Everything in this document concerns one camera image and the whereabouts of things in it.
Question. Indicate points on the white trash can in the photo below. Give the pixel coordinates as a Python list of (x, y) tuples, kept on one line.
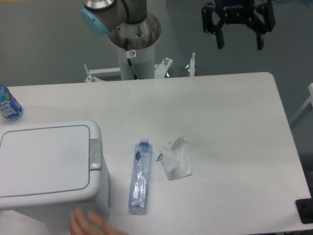
[(44, 171)]

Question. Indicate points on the blurred human hand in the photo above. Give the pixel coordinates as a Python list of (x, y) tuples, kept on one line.
[(93, 225)]

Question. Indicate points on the white frame at right edge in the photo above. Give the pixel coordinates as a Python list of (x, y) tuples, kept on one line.
[(303, 110)]

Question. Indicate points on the grey trash can push button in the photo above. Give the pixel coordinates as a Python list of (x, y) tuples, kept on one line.
[(95, 154)]

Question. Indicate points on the black device at table edge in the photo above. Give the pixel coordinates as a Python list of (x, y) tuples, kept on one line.
[(305, 210)]

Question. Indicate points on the empty clear plastic bottle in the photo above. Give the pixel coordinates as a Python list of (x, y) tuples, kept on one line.
[(140, 179)]

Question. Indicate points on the blue labelled water bottle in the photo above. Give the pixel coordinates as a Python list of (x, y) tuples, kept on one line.
[(10, 108)]

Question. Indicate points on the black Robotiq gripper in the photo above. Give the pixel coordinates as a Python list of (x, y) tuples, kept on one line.
[(258, 15)]

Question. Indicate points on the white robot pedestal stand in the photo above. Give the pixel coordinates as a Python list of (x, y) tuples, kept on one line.
[(133, 65)]

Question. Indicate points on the crumpled white plastic wrapper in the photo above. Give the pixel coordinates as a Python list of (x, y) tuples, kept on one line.
[(175, 159)]

